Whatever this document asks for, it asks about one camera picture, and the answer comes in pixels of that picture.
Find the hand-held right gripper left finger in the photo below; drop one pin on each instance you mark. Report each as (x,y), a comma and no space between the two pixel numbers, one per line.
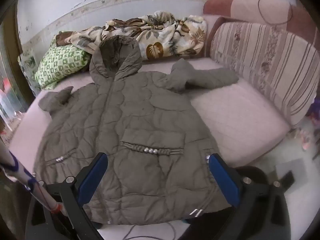
(91,180)

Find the pink sofa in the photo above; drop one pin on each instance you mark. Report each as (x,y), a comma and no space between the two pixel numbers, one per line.
(237,110)

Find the striped floral sofa cushion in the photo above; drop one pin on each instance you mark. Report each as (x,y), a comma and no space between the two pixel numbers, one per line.
(270,62)

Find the small pink object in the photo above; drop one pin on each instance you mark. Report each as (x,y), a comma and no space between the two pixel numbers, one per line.
(305,140)

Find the leaf print blanket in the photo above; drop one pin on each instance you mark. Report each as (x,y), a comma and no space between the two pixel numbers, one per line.
(162,37)

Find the grey quilted hooded jacket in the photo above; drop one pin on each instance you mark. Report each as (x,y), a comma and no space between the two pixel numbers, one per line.
(140,120)

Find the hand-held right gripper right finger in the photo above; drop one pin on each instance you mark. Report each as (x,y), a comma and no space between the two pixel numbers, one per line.
(223,180)

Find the brown wooden door frame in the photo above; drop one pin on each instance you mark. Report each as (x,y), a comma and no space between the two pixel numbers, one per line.
(15,50)

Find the white pillow with green print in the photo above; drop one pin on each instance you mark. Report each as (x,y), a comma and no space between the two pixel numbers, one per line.
(28,65)

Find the green patterned pillow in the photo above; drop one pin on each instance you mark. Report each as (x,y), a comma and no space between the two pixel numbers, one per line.
(60,62)

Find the white rod with blue marks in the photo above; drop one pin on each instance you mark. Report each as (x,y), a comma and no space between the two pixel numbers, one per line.
(27,180)

